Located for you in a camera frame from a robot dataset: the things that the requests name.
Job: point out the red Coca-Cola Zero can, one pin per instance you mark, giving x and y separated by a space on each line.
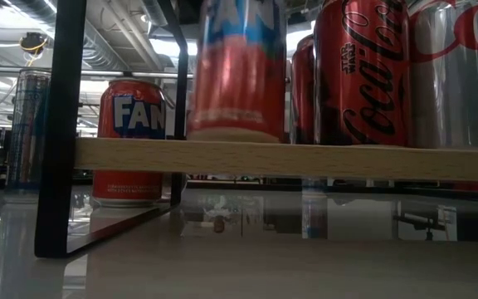
359 83

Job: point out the black round ceiling fixture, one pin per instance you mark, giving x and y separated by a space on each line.
33 42

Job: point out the red soda can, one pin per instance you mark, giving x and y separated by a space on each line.
303 95

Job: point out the long ceiling light strip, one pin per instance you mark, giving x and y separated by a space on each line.
147 75

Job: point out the wooden shelf with black frame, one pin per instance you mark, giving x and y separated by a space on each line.
264 160

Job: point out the red Fanta can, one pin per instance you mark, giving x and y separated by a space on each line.
131 104
239 83

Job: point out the bright ceiling light panel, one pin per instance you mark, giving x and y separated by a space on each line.
168 47

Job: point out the silver Diet Coke can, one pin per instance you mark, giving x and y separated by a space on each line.
459 91

